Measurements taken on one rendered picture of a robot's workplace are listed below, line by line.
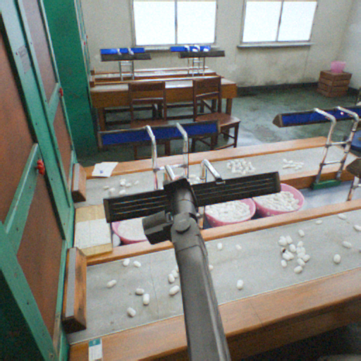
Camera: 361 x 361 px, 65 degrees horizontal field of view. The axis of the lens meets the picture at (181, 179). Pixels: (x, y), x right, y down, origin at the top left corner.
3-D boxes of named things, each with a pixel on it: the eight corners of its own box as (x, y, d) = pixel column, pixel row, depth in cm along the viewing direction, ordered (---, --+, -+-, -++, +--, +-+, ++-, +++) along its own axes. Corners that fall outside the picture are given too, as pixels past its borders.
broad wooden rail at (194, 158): (328, 164, 218) (335, 142, 208) (82, 203, 175) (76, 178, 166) (317, 157, 228) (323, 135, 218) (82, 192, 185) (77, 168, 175)
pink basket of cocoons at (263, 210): (311, 221, 147) (315, 206, 142) (265, 230, 140) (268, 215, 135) (281, 192, 168) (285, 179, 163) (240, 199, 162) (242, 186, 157)
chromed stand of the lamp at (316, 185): (340, 185, 175) (364, 115, 152) (312, 190, 171) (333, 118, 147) (319, 170, 191) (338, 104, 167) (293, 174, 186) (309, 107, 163)
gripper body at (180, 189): (175, 210, 79) (178, 228, 73) (161, 181, 74) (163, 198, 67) (197, 202, 78) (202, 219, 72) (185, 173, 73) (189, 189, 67)
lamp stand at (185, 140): (190, 212, 152) (192, 135, 129) (153, 218, 148) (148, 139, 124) (180, 193, 168) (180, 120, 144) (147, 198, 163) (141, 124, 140)
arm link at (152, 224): (204, 254, 62) (191, 227, 58) (155, 271, 63) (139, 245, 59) (195, 219, 72) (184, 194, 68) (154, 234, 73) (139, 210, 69)
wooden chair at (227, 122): (211, 164, 338) (216, 87, 291) (190, 151, 368) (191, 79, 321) (237, 155, 359) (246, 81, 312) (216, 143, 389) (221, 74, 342)
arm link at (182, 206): (202, 229, 66) (193, 211, 63) (173, 239, 67) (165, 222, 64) (197, 211, 72) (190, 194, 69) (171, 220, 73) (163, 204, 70)
